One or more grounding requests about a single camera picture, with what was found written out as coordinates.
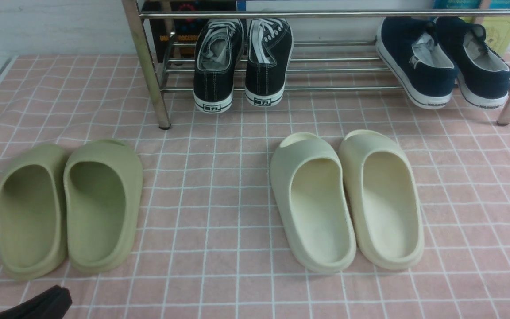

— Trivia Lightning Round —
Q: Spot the black canvas sneaker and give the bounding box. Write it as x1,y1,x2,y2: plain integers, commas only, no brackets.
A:
193,19,246,114
245,18,294,108

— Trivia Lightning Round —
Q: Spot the metal shoe rack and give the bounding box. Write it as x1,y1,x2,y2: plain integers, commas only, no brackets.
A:
121,0,510,130

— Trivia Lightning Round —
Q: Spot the left navy canvas shoe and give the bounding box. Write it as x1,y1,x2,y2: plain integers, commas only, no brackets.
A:
375,16,459,109

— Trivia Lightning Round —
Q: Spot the navy canvas shoe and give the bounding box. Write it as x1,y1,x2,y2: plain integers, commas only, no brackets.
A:
434,16,510,109
375,16,459,109

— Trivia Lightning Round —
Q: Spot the right navy canvas shoe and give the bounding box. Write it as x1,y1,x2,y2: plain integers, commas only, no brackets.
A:
434,16,510,109

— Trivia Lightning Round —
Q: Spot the left cream foam slipper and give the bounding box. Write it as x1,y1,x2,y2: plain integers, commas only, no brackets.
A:
270,132,356,273

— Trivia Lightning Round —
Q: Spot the cream foam slipper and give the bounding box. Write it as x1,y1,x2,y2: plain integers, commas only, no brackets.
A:
270,132,356,273
338,129,425,270

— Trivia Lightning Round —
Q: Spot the right cream foam slipper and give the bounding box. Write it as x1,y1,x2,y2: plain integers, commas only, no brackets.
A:
338,129,425,270

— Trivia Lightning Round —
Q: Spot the right green foam slipper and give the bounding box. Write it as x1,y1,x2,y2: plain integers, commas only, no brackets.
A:
63,139,143,274

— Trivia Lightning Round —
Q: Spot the green foam slipper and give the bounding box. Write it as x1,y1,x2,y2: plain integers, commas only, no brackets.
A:
63,139,143,274
0,144,68,280

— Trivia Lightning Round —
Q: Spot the black image processing book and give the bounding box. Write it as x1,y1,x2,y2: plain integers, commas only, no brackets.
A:
141,0,246,63

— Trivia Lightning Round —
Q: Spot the left green foam slipper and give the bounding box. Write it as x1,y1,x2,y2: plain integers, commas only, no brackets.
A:
0,144,68,280

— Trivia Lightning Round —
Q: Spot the yellow green book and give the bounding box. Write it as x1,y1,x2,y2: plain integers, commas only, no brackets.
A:
433,0,510,56

